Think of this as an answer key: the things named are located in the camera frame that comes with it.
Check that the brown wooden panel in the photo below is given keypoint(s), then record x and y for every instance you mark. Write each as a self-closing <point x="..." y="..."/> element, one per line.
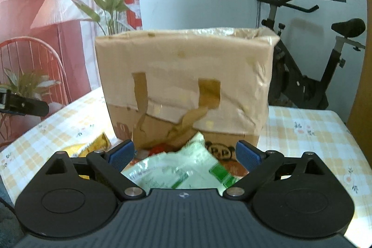
<point x="361" y="105"/>

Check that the green white snack packet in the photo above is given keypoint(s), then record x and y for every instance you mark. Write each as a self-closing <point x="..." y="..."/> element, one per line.
<point x="180" y="168"/>

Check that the yellow snack packet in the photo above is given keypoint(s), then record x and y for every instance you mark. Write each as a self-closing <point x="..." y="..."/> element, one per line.
<point x="96" y="145"/>

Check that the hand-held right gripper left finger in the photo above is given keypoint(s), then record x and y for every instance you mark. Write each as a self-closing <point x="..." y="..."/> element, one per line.
<point x="122" y="154"/>

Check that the orange plaid floral tablecloth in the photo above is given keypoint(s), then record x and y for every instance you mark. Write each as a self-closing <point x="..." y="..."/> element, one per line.
<point x="305" y="131"/>

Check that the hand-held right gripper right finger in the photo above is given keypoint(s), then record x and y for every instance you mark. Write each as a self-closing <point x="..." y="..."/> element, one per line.
<point x="247" y="154"/>

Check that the black exercise bike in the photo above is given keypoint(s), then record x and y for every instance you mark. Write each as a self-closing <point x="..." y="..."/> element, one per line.
<point x="308" y="91"/>

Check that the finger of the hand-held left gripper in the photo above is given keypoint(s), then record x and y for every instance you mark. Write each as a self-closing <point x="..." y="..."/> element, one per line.
<point x="26" y="107"/>

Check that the red snack packet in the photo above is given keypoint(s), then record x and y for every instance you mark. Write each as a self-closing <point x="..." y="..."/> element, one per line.
<point x="158" y="149"/>

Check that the taped cardboard box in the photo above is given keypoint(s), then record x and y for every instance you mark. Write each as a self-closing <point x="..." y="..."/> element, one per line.
<point x="125" y="126"/>

